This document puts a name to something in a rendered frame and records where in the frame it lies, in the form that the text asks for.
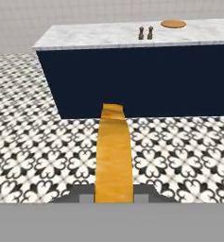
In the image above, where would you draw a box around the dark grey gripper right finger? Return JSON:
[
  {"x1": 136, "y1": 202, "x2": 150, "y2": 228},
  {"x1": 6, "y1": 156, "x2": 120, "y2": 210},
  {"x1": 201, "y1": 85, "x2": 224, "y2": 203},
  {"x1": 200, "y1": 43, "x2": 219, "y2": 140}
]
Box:
[{"x1": 132, "y1": 184, "x2": 178, "y2": 204}]

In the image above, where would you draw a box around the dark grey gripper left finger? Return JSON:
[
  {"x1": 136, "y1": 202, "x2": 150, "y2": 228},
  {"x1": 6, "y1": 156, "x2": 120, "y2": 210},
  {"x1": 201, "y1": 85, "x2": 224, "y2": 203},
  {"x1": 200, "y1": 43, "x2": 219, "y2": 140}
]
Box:
[{"x1": 52, "y1": 184, "x2": 96, "y2": 204}]

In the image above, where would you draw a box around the orange round plate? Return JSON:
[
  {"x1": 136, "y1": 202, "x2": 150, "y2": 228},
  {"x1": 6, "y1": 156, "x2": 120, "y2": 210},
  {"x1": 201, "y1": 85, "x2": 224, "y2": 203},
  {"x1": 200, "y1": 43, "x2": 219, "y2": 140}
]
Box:
[{"x1": 160, "y1": 19, "x2": 187, "y2": 29}]

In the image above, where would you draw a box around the dark brown pepper mill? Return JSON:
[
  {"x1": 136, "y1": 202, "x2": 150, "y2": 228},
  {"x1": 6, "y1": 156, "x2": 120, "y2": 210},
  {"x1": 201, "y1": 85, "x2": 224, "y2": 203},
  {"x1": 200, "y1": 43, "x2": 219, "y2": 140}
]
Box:
[
  {"x1": 138, "y1": 26, "x2": 146, "y2": 41},
  {"x1": 146, "y1": 26, "x2": 155, "y2": 41}
]

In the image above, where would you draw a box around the navy dining counter marble top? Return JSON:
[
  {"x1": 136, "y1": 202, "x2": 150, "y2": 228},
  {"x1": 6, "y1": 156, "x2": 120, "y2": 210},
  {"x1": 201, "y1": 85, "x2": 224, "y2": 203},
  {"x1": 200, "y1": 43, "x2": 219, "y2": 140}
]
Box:
[{"x1": 31, "y1": 17, "x2": 224, "y2": 120}]

